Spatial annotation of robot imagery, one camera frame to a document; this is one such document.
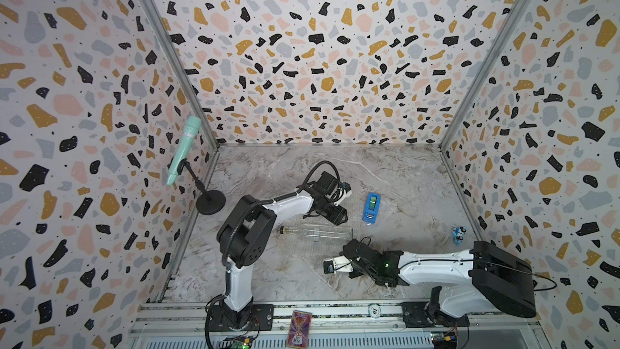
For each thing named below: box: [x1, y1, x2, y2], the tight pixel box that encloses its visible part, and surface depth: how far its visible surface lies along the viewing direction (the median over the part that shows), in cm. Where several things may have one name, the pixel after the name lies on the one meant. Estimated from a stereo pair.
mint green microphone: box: [166, 115, 202, 186], surface depth 79 cm
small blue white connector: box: [451, 226, 467, 246], surface depth 94 cm
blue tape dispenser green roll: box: [361, 192, 382, 224], surface depth 98 cm
